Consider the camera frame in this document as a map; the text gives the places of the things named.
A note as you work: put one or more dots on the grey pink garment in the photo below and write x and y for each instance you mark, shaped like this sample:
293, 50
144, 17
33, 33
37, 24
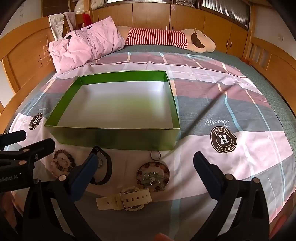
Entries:
70, 19

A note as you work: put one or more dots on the wooden footboard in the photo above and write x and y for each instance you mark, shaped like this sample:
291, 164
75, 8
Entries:
277, 60

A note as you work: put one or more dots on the person's right hand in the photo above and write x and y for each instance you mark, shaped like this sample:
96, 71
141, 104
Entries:
163, 237

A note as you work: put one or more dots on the wooden headboard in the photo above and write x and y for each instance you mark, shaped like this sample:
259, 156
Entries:
23, 58

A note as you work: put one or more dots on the wooden wall cabinets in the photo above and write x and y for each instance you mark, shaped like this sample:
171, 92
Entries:
150, 14

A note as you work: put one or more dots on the window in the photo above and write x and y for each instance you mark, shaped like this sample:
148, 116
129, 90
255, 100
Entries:
224, 7

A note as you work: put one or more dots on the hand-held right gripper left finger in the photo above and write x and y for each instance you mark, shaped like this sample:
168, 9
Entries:
81, 171

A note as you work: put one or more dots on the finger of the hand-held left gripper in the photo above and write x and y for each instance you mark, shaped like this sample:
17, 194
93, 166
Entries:
13, 137
41, 146

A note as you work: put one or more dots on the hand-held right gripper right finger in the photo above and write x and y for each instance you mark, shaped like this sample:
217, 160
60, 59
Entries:
205, 166

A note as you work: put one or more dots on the thin metal bangle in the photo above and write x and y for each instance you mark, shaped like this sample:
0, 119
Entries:
137, 176

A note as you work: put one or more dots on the white wrist watch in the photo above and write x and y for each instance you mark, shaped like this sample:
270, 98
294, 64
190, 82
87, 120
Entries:
108, 202

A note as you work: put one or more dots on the red cloth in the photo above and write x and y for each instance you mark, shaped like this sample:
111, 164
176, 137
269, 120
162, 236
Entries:
86, 18

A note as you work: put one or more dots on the cluster of small bead jewelry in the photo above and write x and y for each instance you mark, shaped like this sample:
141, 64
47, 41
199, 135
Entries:
152, 178

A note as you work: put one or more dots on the white wall switch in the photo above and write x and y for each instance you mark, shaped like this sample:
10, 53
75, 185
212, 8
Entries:
280, 37

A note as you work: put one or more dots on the plush dog in striped shirt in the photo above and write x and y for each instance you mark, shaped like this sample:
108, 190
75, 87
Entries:
157, 37

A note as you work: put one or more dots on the plaid bed sheet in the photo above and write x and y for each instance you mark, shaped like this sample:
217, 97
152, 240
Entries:
231, 104

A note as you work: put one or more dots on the black bangle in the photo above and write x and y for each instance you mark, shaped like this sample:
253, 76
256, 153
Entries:
108, 166

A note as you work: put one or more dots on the white garment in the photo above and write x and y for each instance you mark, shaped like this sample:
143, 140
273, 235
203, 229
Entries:
56, 23

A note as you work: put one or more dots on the green cardboard box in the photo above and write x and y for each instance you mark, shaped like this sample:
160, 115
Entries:
111, 139

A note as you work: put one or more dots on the pink pillow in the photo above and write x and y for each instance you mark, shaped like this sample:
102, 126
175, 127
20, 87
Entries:
85, 44

